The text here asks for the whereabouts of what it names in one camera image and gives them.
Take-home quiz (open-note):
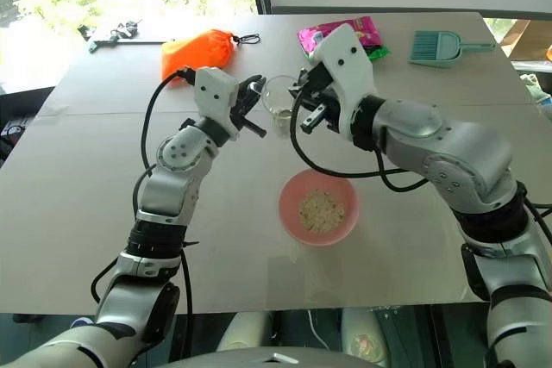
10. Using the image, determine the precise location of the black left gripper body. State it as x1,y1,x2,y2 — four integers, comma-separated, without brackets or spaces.
229,81,261,128

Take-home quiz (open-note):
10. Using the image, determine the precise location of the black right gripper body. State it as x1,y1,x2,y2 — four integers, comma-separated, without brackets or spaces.
296,62,342,134

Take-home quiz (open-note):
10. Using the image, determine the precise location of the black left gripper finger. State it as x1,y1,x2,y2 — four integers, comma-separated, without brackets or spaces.
239,112,268,139
239,75,267,94

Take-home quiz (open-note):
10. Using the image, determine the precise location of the oatmeal heap in bowl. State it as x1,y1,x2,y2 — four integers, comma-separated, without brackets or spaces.
298,188,347,232

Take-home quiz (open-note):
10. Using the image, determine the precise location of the pink plastic bowl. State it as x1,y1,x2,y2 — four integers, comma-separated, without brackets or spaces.
278,169,361,248

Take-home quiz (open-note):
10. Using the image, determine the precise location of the clear plastic cup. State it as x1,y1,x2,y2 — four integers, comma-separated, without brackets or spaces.
260,75,299,140

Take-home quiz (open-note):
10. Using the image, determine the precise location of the green snack packet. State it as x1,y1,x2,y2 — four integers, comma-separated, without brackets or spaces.
365,45,392,62

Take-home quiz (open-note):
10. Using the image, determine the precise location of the pink snack packet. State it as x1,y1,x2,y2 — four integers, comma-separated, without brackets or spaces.
297,16,381,58

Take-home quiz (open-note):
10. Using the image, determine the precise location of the teal dustpan with brush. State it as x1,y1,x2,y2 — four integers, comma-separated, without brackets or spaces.
407,29,494,70

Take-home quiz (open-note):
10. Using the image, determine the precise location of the black rod tool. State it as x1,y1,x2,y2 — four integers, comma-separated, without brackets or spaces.
88,37,176,54

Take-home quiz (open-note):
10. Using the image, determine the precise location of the black clip bundle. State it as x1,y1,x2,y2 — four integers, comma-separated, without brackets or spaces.
77,18,144,41

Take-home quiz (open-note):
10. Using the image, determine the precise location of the silver rounded robot leg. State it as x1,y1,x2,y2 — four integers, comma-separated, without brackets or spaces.
214,309,273,352
339,306,390,363

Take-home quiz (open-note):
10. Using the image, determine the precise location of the brown cardboard box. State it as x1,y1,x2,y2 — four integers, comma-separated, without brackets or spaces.
499,18,552,61

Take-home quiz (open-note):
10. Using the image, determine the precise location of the blue capped bottle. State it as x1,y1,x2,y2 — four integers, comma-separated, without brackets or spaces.
536,92,552,124

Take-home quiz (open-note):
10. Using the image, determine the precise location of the black equipment case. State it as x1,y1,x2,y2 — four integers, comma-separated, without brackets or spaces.
0,86,58,168

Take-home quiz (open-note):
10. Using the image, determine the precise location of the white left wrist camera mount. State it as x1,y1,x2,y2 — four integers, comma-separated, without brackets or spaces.
192,66,242,142

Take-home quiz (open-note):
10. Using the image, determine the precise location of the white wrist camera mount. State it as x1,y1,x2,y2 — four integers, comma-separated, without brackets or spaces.
192,66,242,142
310,23,376,134

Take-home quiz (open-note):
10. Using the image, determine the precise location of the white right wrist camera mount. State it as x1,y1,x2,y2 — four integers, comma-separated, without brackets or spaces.
310,23,376,134

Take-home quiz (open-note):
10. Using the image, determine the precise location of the black bag cord with clip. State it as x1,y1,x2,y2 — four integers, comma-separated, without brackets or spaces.
231,33,261,47

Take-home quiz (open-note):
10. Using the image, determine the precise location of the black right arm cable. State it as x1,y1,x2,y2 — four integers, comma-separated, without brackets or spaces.
289,94,433,193

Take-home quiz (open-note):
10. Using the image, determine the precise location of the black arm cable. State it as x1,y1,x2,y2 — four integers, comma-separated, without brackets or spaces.
289,94,433,193
130,65,198,215

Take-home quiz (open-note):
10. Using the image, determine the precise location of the orange drawstring bag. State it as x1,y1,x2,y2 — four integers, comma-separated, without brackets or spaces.
160,28,238,89

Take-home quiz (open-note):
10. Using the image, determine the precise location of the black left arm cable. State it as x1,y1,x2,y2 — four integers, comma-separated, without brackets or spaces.
130,65,198,215

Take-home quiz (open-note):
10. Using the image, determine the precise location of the thin white cable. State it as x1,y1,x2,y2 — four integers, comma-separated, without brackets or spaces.
306,309,329,350

